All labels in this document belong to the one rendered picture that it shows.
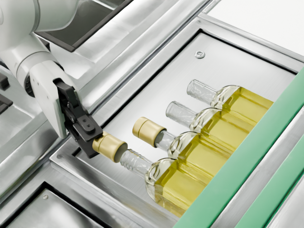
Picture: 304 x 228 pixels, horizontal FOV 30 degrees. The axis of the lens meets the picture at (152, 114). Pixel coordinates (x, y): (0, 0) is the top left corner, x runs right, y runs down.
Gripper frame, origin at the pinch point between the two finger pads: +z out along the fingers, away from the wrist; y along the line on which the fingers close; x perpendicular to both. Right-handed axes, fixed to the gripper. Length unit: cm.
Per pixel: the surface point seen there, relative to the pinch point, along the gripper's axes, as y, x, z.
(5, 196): -14.6, -14.1, -8.0
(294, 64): -10.4, 46.0, 0.1
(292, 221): 16.7, 6.6, 34.2
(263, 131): 14.8, 13.5, 22.3
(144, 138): 0.9, 6.5, 5.8
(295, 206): 16.7, 8.2, 33.0
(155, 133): 2.3, 7.8, 6.7
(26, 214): -16.6, -12.5, -3.7
